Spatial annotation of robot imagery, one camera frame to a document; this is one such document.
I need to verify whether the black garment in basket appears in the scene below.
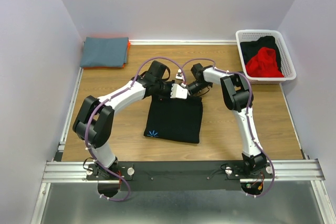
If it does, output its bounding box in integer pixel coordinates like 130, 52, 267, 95
240, 36, 281, 71

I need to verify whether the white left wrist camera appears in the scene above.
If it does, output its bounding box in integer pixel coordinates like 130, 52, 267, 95
170, 83, 188, 100

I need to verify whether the white plastic laundry basket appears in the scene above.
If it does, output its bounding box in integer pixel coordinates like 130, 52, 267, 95
236, 29, 297, 84

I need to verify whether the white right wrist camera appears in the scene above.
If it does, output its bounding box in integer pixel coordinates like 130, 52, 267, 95
175, 69, 184, 81

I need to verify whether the red t-shirt in basket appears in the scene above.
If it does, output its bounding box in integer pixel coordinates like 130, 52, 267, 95
245, 47, 283, 78

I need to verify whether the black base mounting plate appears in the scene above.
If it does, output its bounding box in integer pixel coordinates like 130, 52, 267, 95
83, 160, 273, 197

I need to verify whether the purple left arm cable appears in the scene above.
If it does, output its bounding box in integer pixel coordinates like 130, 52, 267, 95
83, 56, 187, 202

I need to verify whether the aluminium frame rail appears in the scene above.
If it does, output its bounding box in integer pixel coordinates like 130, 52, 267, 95
30, 68, 336, 224

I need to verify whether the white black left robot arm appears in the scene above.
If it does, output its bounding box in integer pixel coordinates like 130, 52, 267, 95
72, 60, 171, 178

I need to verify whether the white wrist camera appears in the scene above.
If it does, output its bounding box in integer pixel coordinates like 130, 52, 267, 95
170, 83, 188, 100
175, 69, 184, 81

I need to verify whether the black t-shirt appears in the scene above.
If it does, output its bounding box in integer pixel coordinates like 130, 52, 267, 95
143, 95, 203, 144

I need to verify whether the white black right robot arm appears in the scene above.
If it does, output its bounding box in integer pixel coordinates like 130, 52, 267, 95
187, 63, 267, 176

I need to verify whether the folded blue t-shirt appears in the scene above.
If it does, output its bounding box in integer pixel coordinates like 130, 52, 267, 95
79, 37, 129, 69

